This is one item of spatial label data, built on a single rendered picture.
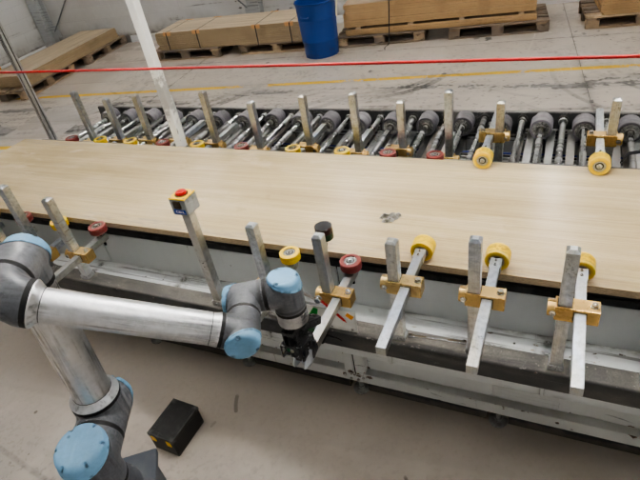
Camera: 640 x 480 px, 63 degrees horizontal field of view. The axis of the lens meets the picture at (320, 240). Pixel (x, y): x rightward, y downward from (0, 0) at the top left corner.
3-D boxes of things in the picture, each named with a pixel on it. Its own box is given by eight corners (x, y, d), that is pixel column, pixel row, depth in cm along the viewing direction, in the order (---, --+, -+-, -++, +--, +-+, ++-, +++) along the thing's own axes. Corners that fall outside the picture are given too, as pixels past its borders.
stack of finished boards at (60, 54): (119, 36, 938) (115, 27, 928) (28, 87, 755) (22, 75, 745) (84, 40, 961) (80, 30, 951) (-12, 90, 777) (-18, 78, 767)
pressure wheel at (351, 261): (360, 291, 190) (356, 267, 184) (340, 288, 193) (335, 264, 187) (367, 277, 196) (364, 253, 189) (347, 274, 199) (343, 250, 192)
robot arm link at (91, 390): (83, 452, 163) (-39, 268, 120) (96, 407, 177) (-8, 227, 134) (131, 445, 163) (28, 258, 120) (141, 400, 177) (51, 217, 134)
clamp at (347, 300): (350, 309, 180) (350, 298, 177) (315, 302, 186) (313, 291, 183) (356, 297, 184) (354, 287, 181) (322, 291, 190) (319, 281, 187)
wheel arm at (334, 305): (313, 362, 163) (310, 353, 161) (304, 360, 164) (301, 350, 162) (359, 274, 194) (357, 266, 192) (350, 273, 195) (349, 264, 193)
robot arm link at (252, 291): (218, 306, 136) (265, 297, 136) (220, 278, 145) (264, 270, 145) (227, 331, 141) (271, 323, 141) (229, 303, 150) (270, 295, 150)
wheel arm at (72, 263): (38, 302, 213) (33, 294, 211) (32, 300, 215) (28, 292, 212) (110, 239, 244) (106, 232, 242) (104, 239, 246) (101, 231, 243)
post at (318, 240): (340, 340, 195) (320, 237, 167) (331, 338, 196) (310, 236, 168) (343, 333, 197) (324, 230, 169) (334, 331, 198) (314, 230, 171)
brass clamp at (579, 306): (598, 328, 144) (601, 315, 141) (545, 320, 150) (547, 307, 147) (598, 312, 149) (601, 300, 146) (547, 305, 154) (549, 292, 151)
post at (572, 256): (560, 373, 161) (581, 252, 134) (548, 370, 163) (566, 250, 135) (561, 365, 164) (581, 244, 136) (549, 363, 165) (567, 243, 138)
